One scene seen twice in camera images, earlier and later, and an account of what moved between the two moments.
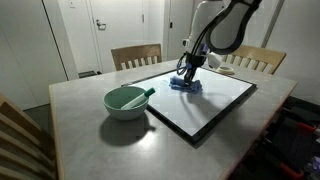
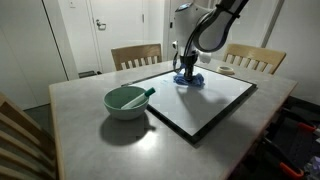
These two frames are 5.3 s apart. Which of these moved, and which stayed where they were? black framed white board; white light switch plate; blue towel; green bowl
Moved: blue towel
Stayed: green bowl; white light switch plate; black framed white board
